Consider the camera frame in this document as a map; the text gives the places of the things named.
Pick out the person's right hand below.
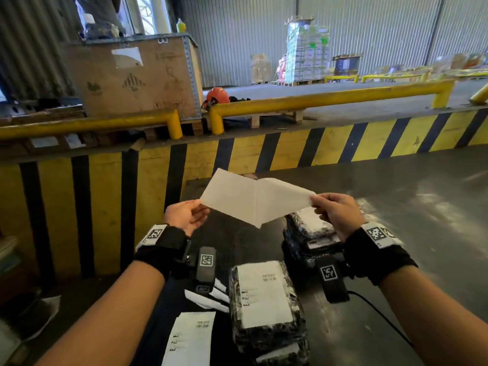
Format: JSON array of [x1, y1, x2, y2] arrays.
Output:
[[310, 192, 367, 243]]

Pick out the stacked cardboard boxes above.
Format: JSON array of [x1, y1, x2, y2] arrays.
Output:
[[250, 53, 272, 84]]

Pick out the dark framed pallet box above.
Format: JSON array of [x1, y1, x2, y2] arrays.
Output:
[[332, 53, 365, 77]]

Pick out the wooden pallet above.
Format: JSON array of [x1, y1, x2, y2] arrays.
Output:
[[250, 109, 306, 129], [143, 119, 205, 141]]

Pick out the large brown plywood crate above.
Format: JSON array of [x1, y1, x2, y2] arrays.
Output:
[[60, 34, 204, 121]]

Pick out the white paper sheet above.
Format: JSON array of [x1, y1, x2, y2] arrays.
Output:
[[22, 295, 62, 342]]

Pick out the pile of white labels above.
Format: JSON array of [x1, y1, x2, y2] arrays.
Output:
[[162, 311, 216, 366]]

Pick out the black camera cable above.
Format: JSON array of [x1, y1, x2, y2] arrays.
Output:
[[347, 290, 414, 349]]

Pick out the person's left forearm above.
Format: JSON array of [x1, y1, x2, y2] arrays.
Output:
[[36, 260, 165, 366]]

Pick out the black marker wristband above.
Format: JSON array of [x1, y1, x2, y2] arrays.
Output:
[[343, 222, 419, 286], [134, 224, 191, 281]]

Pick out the orange hard hat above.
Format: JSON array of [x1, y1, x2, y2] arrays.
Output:
[[202, 87, 231, 111]]

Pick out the yellow black striped barrier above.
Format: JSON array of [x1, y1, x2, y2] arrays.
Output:
[[0, 108, 488, 279]]

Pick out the person's right forearm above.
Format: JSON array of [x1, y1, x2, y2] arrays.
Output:
[[379, 264, 488, 366]]

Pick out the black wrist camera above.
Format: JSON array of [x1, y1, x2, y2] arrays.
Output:
[[195, 246, 217, 295], [315, 254, 351, 304]]

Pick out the white paper tag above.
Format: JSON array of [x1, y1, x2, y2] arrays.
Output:
[[30, 136, 60, 149], [64, 133, 86, 150]]

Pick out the person's left hand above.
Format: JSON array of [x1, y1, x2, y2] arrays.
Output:
[[164, 199, 211, 237]]

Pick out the dark cloth bundle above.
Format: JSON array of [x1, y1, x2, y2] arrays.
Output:
[[78, 20, 125, 41]]

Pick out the wrapped pallet load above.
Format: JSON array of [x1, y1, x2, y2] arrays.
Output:
[[284, 17, 331, 83]]

